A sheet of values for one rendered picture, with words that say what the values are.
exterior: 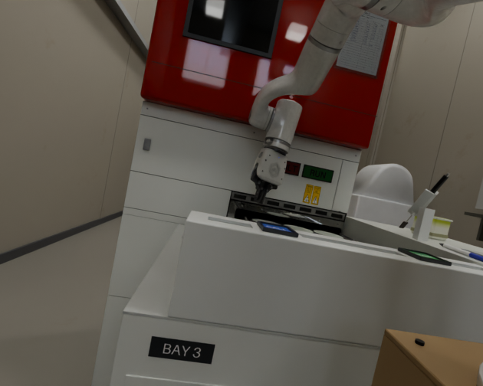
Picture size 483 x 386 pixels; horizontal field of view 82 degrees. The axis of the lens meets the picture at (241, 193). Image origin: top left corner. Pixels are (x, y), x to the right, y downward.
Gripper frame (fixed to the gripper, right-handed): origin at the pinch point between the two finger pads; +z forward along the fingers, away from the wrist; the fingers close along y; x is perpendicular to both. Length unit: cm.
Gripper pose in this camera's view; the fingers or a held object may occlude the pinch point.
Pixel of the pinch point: (259, 197)
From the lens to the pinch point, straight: 89.1
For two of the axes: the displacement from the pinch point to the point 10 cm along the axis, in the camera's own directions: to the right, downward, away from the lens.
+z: -3.1, 9.5, -0.2
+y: 7.8, 2.7, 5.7
